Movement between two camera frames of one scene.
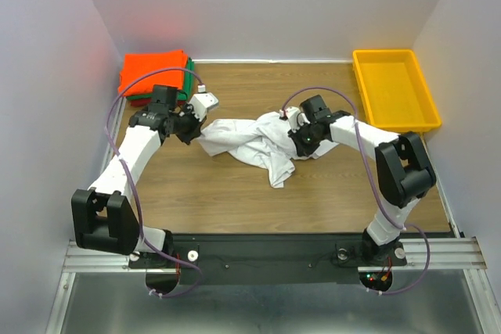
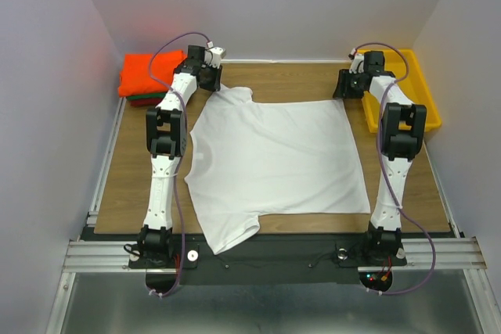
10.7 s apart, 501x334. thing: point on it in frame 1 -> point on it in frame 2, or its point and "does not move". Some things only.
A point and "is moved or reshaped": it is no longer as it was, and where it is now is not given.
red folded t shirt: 138,102 does not move
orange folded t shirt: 141,63 does not move
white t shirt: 263,141 is moved or reshaped
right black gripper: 303,149 -> 343,80
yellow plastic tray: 396,95 does not move
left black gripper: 196,131 -> 215,86
